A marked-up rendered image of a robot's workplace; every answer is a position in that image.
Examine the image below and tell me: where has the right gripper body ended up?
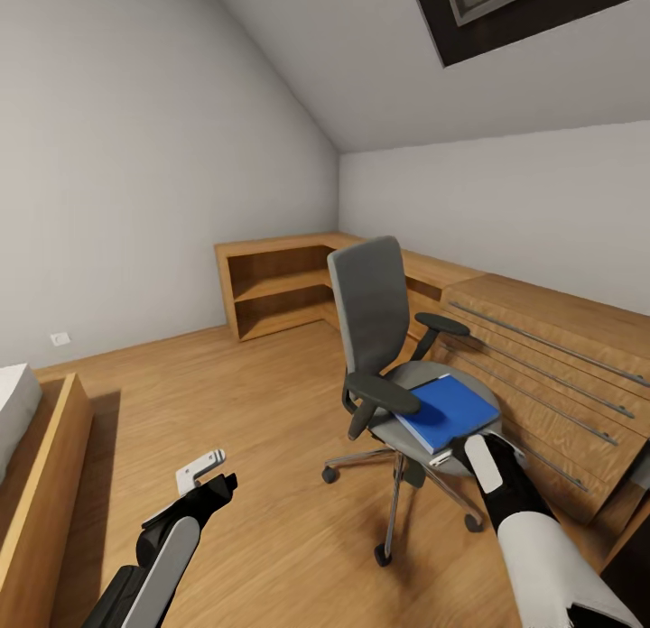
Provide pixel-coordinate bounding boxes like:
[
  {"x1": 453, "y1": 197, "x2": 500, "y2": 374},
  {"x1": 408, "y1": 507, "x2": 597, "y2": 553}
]
[{"x1": 451, "y1": 437, "x2": 473, "y2": 472}]

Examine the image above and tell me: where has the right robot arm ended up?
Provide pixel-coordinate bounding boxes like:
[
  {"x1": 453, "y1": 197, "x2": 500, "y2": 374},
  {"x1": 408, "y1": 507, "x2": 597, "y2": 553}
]
[{"x1": 445, "y1": 434, "x2": 644, "y2": 628}]

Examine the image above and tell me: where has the swivel chair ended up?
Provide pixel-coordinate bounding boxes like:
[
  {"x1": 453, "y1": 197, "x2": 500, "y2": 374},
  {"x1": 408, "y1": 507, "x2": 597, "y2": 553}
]
[{"x1": 321, "y1": 235, "x2": 503, "y2": 567}]

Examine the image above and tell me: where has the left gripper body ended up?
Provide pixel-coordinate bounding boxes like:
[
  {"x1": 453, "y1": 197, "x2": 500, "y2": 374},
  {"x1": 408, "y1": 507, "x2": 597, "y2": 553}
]
[{"x1": 184, "y1": 474, "x2": 232, "y2": 524}]

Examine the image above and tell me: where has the pen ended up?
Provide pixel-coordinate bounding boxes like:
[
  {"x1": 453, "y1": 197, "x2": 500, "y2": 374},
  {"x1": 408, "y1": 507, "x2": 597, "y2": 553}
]
[{"x1": 431, "y1": 449, "x2": 452, "y2": 465}]

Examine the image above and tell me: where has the folder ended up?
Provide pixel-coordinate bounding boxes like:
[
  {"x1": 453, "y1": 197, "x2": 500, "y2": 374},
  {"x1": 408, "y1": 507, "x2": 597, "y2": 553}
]
[{"x1": 394, "y1": 374, "x2": 501, "y2": 455}]

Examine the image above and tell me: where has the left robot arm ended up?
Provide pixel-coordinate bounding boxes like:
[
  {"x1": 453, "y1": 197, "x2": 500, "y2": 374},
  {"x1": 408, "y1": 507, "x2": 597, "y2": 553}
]
[{"x1": 81, "y1": 449, "x2": 238, "y2": 628}]

